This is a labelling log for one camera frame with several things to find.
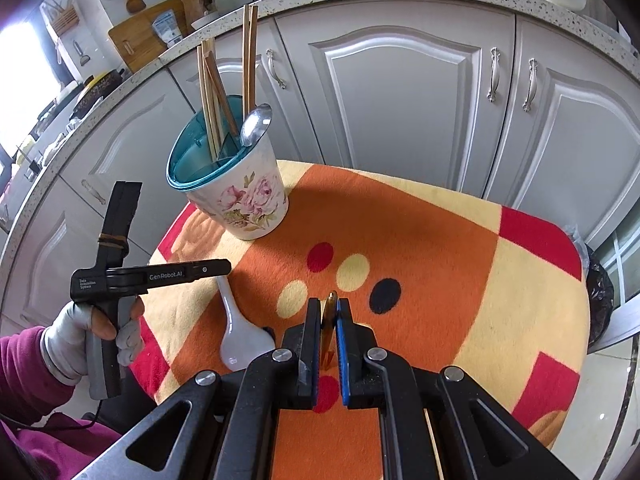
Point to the wooden cutting board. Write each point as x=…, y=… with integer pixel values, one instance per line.
x=135, y=40

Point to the pile of wooden chopsticks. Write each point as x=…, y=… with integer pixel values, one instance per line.
x=246, y=60

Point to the grey cabinet door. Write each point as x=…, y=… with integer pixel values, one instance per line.
x=290, y=125
x=125, y=160
x=400, y=110
x=575, y=150

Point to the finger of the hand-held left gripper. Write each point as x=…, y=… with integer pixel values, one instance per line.
x=200, y=270

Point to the person's left forearm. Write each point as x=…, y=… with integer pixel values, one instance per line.
x=25, y=365

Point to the orange yellow red blanket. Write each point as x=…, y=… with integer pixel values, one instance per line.
x=425, y=260

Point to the magenta garment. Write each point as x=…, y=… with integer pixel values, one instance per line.
x=50, y=455

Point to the black yellow pot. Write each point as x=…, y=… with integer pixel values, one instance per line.
x=97, y=90

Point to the wooden knife block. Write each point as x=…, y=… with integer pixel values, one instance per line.
x=200, y=2

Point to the floral utensil cup teal insert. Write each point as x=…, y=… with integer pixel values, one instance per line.
x=250, y=200

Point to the person's left hand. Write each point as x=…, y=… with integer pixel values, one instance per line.
x=65, y=340

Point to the white blue packet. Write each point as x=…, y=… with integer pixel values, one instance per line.
x=167, y=27

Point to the gold fork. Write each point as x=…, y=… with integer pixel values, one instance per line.
x=329, y=320

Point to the bamboo wall holder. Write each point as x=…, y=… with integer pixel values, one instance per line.
x=65, y=20

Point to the white ceramic spoon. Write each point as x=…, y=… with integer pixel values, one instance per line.
x=245, y=345

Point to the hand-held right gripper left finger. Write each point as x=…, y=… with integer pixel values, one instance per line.
x=310, y=340

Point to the black trash bag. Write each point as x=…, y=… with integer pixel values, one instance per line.
x=597, y=300

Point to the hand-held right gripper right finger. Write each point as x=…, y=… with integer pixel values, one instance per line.
x=342, y=355

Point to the metal spoon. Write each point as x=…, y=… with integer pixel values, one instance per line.
x=255, y=125

